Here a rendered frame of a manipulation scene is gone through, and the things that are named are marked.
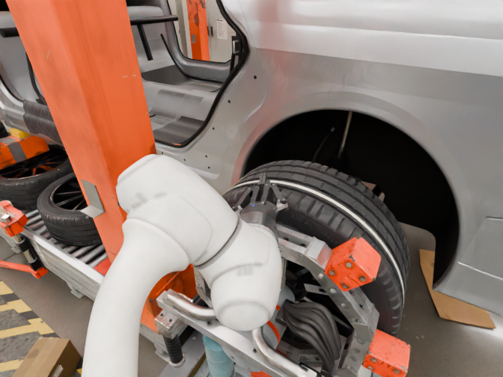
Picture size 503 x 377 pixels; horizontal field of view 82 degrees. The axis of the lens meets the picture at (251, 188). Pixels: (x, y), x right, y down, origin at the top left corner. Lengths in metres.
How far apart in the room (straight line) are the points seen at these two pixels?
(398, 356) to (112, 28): 0.97
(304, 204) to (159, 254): 0.42
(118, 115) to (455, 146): 0.84
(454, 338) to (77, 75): 2.10
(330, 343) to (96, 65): 0.74
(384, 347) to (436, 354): 1.18
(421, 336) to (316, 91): 1.55
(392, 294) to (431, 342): 1.28
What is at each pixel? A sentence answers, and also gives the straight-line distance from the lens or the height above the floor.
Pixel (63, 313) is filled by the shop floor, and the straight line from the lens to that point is 2.21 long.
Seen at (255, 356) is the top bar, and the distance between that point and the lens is 0.68.
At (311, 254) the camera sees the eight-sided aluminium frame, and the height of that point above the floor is 1.12.
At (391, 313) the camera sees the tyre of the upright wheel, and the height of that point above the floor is 0.95.
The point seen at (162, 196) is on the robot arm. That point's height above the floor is 1.38.
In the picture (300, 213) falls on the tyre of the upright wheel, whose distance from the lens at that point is 0.71.
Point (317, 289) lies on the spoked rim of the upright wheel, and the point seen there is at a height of 0.89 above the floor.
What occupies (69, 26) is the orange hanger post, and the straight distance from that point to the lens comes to 0.70.
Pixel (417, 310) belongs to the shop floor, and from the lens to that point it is 2.15.
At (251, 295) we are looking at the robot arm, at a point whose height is 1.27.
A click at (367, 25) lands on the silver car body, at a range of 0.87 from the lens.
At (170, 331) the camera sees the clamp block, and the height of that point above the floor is 0.93.
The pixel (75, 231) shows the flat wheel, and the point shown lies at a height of 0.40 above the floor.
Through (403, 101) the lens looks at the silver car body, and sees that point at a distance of 0.89.
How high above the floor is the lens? 1.60
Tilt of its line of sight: 34 degrees down
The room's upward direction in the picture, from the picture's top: straight up
